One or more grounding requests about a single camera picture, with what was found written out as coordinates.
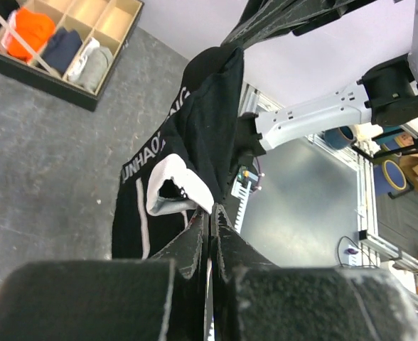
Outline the black white trimmed underwear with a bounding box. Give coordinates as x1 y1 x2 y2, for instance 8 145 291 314
112 44 244 259

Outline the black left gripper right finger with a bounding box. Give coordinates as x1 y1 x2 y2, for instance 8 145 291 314
210 204 418 340

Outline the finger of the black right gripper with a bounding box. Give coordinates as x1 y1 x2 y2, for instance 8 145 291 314
220 0 338 50

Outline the light blue cable duct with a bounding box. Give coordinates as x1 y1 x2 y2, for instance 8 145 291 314
231 166 258 233

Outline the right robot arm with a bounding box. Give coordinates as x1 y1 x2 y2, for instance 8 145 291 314
225 1 418 156

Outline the grey white rolled underwear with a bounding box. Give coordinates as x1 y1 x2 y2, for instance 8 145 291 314
67 38 113 92

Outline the orange rolled underwear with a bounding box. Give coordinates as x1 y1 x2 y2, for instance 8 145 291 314
0 7 55 62

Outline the black divided storage box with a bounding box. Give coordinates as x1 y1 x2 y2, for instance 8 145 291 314
0 1 144 111

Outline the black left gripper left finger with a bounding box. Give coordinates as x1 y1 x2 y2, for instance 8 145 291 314
0 210 210 340

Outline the blue tape roll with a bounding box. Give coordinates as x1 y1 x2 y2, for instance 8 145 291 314
373 159 408 199

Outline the navy rolled underwear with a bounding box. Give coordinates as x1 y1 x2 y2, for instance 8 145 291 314
41 27 82 75

